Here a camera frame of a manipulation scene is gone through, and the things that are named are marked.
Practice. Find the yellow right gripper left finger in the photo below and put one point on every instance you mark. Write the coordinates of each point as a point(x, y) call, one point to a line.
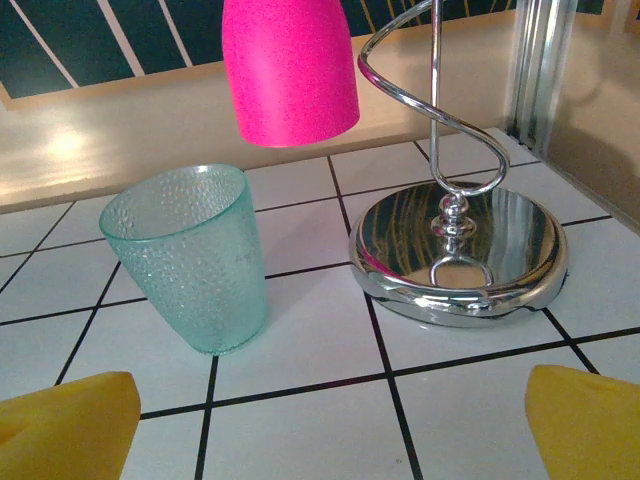
point(65, 430)

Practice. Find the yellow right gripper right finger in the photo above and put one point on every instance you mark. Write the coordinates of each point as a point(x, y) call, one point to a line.
point(590, 430)

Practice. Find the teal textured plastic cup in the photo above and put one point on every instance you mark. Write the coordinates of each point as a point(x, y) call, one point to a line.
point(195, 260)

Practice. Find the chrome glass rack stand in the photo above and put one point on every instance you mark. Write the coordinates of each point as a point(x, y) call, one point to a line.
point(460, 250)

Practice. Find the pink wine glass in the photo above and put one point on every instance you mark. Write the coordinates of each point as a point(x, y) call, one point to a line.
point(290, 70)

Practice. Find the aluminium frame post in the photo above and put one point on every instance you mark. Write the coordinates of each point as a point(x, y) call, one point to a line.
point(542, 65)

